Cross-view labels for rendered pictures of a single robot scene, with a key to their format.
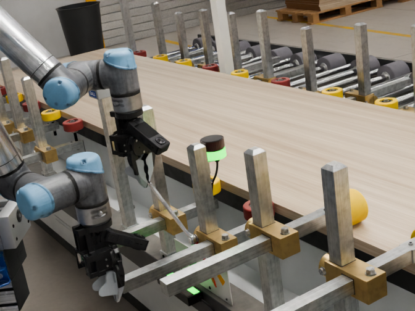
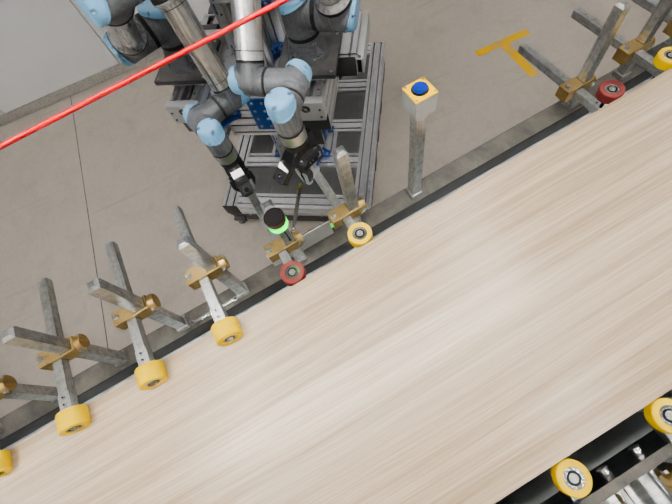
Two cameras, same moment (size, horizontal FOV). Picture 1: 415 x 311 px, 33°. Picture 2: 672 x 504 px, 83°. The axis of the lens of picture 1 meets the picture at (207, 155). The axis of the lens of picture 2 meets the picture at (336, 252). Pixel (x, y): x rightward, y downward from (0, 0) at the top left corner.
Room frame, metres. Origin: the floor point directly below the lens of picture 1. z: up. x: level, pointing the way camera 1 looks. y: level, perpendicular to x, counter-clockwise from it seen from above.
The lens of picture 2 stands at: (1.99, -0.53, 2.01)
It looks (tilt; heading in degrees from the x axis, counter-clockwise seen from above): 65 degrees down; 111
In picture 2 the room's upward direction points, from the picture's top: 21 degrees counter-clockwise
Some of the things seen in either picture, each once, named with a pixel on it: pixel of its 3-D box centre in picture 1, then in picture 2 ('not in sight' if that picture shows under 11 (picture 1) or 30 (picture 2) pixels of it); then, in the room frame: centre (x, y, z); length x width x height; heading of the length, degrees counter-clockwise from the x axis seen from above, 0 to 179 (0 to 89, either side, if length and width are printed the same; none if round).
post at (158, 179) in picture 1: (158, 187); (349, 195); (1.85, 0.15, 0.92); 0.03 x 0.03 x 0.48; 30
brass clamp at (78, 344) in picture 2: not in sight; (64, 351); (0.96, -0.36, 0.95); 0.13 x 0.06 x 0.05; 30
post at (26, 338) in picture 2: not in sight; (76, 349); (0.98, -0.35, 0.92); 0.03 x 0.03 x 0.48; 30
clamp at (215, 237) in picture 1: (216, 240); (285, 245); (1.62, 0.01, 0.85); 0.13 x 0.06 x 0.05; 30
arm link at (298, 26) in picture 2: not in sight; (299, 9); (1.72, 0.70, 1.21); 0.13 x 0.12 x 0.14; 167
